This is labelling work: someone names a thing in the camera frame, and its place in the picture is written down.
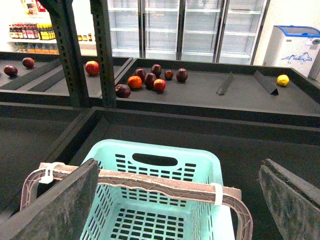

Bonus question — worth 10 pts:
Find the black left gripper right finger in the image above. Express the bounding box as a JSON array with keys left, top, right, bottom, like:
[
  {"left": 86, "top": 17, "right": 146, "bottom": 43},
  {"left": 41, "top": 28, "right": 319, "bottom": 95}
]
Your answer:
[{"left": 258, "top": 158, "right": 320, "bottom": 240}]

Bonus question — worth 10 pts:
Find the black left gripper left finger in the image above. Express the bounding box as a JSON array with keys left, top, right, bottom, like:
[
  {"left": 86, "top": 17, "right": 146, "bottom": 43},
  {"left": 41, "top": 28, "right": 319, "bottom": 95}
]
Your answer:
[{"left": 0, "top": 159, "right": 98, "bottom": 240}]

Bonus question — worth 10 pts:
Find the grey-brown basket handle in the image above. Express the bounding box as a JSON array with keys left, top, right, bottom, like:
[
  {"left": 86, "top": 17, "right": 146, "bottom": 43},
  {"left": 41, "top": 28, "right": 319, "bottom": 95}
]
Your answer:
[{"left": 20, "top": 162, "right": 254, "bottom": 240}]

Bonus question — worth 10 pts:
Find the light blue plastic basket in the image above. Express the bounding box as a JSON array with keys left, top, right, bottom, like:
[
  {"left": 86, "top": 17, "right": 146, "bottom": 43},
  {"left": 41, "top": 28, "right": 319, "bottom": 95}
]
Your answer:
[{"left": 81, "top": 139, "right": 235, "bottom": 240}]

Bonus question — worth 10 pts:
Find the dark red apple front left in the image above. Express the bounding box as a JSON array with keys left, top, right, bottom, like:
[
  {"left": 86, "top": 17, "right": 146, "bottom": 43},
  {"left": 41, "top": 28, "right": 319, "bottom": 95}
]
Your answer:
[{"left": 115, "top": 84, "right": 131, "bottom": 98}]

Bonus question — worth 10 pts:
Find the red apple left bin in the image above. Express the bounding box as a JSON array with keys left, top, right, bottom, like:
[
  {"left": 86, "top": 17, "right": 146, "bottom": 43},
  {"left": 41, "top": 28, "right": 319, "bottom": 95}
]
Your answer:
[{"left": 85, "top": 60, "right": 100, "bottom": 76}]

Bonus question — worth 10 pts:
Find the dark red apple far left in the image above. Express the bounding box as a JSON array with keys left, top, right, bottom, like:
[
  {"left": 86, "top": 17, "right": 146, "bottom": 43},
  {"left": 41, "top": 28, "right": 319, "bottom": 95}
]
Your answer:
[{"left": 3, "top": 64, "right": 18, "bottom": 77}]

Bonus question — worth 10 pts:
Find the red yellow apple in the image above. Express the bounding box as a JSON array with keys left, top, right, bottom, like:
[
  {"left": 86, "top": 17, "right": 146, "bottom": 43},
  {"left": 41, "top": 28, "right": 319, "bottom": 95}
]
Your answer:
[{"left": 153, "top": 78, "right": 167, "bottom": 93}]

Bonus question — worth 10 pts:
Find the dark red apple right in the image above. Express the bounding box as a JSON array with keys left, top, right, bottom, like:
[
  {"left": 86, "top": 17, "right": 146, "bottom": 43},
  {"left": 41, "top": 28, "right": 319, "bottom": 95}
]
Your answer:
[{"left": 176, "top": 68, "right": 188, "bottom": 83}]

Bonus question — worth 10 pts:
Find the dark red apple back centre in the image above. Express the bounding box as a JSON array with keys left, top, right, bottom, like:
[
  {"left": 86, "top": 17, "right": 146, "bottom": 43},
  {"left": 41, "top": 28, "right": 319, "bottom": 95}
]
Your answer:
[{"left": 151, "top": 64, "right": 162, "bottom": 78}]

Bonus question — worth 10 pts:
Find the small dark red apple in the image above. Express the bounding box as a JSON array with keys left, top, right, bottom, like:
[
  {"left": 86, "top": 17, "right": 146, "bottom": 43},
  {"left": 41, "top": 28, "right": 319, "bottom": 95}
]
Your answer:
[{"left": 164, "top": 70, "right": 174, "bottom": 81}]

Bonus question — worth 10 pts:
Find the white zip tie left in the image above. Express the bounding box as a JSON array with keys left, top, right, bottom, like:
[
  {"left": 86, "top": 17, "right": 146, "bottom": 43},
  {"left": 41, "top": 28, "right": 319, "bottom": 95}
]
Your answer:
[{"left": 39, "top": 162, "right": 65, "bottom": 184}]

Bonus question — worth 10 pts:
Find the white zip tie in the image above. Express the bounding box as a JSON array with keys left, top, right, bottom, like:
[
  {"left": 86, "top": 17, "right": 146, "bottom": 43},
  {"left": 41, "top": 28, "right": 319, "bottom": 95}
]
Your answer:
[
  {"left": 210, "top": 183, "right": 223, "bottom": 206},
  {"left": 39, "top": 162, "right": 65, "bottom": 184}
]

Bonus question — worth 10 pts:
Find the white zip tie right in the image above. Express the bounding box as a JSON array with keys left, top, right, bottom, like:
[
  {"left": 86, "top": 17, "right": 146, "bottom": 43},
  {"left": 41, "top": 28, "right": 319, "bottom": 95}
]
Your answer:
[{"left": 210, "top": 183, "right": 223, "bottom": 206}]

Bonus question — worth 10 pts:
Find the black display bin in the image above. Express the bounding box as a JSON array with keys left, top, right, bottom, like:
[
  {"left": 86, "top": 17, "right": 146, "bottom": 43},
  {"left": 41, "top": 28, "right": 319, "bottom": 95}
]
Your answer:
[
  {"left": 54, "top": 107, "right": 320, "bottom": 240},
  {"left": 0, "top": 102, "right": 88, "bottom": 222},
  {"left": 0, "top": 51, "right": 134, "bottom": 107},
  {"left": 115, "top": 58, "right": 320, "bottom": 128}
]

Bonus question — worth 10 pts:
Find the black display bin near left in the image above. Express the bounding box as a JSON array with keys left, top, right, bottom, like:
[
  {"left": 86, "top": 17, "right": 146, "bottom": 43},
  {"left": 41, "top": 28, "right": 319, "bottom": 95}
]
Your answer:
[{"left": 0, "top": 102, "right": 88, "bottom": 222}]

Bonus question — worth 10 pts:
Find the black display bin far right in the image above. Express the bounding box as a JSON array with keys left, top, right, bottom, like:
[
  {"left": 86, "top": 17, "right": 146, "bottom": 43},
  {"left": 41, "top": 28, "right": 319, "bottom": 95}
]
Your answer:
[{"left": 115, "top": 58, "right": 320, "bottom": 128}]

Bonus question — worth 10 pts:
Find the black triangular divider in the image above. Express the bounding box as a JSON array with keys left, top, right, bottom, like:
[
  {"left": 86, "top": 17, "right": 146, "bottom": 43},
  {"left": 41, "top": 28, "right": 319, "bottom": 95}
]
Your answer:
[{"left": 253, "top": 70, "right": 279, "bottom": 96}]

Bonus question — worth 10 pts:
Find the yellow lemon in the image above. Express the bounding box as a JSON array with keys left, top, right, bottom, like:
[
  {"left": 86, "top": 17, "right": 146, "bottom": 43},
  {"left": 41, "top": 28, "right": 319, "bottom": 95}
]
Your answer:
[{"left": 276, "top": 74, "right": 290, "bottom": 87}]

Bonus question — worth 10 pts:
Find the black flat divider strip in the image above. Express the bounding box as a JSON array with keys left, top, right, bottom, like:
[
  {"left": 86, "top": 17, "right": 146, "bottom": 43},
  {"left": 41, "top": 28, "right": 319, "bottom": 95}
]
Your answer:
[{"left": 216, "top": 71, "right": 234, "bottom": 96}]

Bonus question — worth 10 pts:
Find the black divider strips left bin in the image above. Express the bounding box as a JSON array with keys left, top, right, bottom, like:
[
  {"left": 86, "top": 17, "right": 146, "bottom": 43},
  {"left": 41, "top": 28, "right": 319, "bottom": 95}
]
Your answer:
[{"left": 0, "top": 59, "right": 61, "bottom": 90}]

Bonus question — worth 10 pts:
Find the black display bin far left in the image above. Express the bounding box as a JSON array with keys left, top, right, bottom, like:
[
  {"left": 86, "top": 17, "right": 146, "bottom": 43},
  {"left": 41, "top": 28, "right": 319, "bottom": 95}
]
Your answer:
[{"left": 0, "top": 51, "right": 134, "bottom": 107}]

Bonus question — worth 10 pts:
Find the orange fruit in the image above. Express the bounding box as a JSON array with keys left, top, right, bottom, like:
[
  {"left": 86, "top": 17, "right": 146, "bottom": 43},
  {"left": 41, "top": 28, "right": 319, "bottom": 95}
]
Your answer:
[{"left": 127, "top": 75, "right": 143, "bottom": 90}]

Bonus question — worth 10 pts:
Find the white blue chest freezer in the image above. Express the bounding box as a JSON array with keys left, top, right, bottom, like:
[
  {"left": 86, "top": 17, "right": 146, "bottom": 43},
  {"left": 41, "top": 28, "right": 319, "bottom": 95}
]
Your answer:
[{"left": 262, "top": 25, "right": 320, "bottom": 77}]

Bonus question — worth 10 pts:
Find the shelf of sauce bottles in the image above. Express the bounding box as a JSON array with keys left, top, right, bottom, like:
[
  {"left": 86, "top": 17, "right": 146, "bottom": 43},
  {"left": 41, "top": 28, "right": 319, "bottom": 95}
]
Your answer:
[{"left": 0, "top": 0, "right": 97, "bottom": 56}]

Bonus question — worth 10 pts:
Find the glass door refrigerator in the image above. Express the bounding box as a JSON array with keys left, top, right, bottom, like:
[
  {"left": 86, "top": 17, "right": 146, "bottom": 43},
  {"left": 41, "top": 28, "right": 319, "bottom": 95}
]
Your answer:
[{"left": 107, "top": 0, "right": 270, "bottom": 65}]

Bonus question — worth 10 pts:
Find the black metal rack post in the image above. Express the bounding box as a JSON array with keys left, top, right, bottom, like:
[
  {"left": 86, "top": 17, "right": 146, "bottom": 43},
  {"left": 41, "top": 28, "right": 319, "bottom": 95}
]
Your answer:
[
  {"left": 39, "top": 0, "right": 90, "bottom": 107},
  {"left": 90, "top": 0, "right": 117, "bottom": 108}
]

